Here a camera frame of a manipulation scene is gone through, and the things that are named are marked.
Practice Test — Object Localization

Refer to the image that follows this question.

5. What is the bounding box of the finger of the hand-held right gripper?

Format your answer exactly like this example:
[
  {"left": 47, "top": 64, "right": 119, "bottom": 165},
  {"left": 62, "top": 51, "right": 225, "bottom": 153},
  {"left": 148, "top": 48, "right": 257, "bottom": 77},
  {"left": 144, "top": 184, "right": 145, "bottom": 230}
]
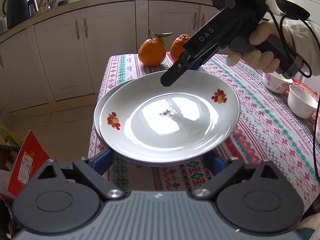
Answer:
[
  {"left": 188, "top": 57, "right": 208, "bottom": 70},
  {"left": 160, "top": 51, "right": 193, "bottom": 87}
]

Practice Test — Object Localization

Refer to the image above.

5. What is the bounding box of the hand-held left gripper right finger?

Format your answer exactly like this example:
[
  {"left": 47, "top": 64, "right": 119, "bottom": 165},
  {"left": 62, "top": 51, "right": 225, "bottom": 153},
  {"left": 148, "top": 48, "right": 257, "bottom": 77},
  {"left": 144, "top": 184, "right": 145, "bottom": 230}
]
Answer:
[{"left": 192, "top": 152, "right": 285, "bottom": 201}]

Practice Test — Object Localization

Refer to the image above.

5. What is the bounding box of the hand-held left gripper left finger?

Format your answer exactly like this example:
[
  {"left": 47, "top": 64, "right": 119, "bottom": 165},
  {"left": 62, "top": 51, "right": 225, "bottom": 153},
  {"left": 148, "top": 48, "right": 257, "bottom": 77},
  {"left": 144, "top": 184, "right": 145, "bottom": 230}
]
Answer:
[{"left": 31, "top": 148, "right": 125, "bottom": 201}]

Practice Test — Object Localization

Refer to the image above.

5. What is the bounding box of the white fruit-print plate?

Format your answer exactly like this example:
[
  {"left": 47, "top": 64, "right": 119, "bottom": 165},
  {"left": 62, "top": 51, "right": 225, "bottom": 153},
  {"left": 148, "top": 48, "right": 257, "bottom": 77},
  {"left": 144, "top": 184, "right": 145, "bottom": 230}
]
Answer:
[
  {"left": 99, "top": 70, "right": 241, "bottom": 162},
  {"left": 94, "top": 79, "right": 200, "bottom": 167}
]

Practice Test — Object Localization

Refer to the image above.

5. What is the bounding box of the person's right hand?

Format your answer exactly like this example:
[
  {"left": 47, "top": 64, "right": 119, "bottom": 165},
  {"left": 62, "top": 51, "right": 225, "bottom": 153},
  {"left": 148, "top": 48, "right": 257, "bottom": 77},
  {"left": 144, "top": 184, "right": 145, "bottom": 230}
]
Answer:
[{"left": 226, "top": 20, "right": 307, "bottom": 72}]

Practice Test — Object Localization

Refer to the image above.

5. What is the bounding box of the orange with stem and leaves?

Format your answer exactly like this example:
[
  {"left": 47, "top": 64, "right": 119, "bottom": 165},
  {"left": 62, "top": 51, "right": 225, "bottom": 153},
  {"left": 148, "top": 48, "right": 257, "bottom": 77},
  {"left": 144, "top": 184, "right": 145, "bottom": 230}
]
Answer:
[{"left": 138, "top": 28, "right": 174, "bottom": 67}]

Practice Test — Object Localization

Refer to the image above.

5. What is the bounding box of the red green patterned tablecloth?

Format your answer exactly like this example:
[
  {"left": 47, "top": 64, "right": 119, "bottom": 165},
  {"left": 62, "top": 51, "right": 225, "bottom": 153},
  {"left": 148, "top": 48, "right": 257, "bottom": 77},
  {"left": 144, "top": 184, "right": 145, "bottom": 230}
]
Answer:
[{"left": 89, "top": 52, "right": 320, "bottom": 220}]

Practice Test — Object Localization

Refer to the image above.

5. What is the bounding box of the black wok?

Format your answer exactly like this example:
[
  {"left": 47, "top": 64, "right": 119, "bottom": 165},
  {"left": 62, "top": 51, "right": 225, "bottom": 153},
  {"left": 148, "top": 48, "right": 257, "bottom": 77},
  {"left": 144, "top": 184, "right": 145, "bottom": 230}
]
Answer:
[{"left": 265, "top": 0, "right": 311, "bottom": 19}]

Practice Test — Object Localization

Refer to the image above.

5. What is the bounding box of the red cardboard box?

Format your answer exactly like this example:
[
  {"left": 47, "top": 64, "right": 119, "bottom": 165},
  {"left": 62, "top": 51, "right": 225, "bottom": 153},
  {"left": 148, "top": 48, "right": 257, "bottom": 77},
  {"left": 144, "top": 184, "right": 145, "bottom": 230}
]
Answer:
[{"left": 6, "top": 129, "right": 52, "bottom": 197}]

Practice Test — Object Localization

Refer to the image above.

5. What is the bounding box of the brown cardboard box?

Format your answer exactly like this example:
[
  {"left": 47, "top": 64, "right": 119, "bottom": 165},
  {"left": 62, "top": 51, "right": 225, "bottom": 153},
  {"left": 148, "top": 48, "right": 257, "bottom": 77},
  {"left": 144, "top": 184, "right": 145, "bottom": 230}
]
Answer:
[{"left": 0, "top": 144, "right": 23, "bottom": 181}]

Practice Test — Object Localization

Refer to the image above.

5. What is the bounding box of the yellow-green bag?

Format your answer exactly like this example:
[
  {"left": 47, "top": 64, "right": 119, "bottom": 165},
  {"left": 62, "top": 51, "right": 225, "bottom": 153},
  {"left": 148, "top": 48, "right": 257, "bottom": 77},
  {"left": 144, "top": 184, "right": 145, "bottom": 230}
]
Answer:
[{"left": 0, "top": 122, "right": 21, "bottom": 146}]

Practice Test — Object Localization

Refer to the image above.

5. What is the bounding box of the black bag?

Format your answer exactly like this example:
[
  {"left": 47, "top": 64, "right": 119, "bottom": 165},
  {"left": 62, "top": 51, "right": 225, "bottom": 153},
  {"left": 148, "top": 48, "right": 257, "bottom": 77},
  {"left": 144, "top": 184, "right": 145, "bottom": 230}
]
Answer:
[{"left": 0, "top": 197, "right": 16, "bottom": 232}]

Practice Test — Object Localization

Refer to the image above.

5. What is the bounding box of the white kitchen cabinet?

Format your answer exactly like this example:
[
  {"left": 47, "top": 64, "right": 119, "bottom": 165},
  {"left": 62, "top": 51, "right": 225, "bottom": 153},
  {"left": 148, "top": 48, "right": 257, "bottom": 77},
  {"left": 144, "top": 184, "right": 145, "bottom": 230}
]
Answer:
[{"left": 0, "top": 0, "right": 218, "bottom": 113}]

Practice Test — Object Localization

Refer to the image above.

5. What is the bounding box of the white fleece garment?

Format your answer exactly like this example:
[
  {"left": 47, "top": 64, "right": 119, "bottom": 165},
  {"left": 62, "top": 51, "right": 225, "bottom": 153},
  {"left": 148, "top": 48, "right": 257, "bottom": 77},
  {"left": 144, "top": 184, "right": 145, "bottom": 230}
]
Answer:
[{"left": 297, "top": 212, "right": 320, "bottom": 240}]

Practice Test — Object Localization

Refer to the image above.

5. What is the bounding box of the dark blue air fryer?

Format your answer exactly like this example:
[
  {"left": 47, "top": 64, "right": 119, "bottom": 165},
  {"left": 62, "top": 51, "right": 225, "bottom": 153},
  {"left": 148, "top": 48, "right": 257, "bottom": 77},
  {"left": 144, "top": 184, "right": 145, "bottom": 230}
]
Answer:
[{"left": 2, "top": 0, "right": 36, "bottom": 29}]

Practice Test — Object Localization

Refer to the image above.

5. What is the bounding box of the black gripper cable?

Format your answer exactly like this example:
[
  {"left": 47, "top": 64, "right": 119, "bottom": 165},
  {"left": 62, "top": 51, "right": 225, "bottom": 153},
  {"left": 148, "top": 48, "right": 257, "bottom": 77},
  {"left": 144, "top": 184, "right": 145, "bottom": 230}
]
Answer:
[{"left": 267, "top": 7, "right": 320, "bottom": 183}]

